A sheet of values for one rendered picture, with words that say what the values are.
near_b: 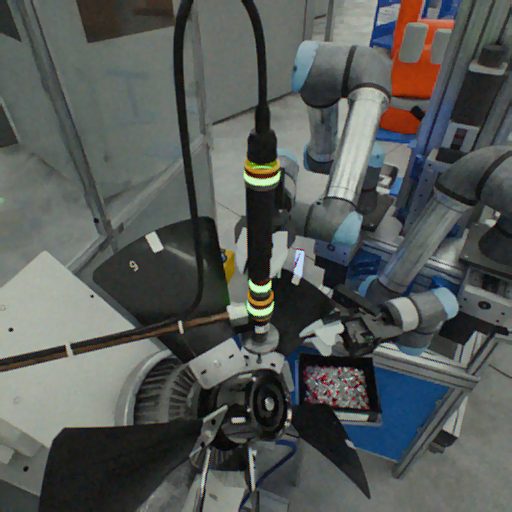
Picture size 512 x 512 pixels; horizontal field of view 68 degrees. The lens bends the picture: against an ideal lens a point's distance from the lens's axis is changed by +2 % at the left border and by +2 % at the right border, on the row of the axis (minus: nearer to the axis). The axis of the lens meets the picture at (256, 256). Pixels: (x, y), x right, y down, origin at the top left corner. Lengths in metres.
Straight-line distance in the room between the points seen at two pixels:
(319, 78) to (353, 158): 0.23
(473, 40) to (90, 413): 1.32
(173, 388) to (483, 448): 1.73
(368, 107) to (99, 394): 0.81
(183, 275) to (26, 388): 0.32
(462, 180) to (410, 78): 3.59
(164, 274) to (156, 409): 0.26
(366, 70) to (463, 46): 0.44
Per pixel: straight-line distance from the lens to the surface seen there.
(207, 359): 0.70
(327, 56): 1.00
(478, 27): 1.35
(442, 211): 0.95
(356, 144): 0.88
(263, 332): 0.67
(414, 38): 4.32
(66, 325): 0.81
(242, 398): 0.66
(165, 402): 0.77
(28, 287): 0.81
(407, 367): 1.29
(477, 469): 2.18
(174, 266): 0.66
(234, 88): 4.69
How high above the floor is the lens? 1.85
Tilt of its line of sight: 43 degrees down
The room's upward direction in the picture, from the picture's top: straight up
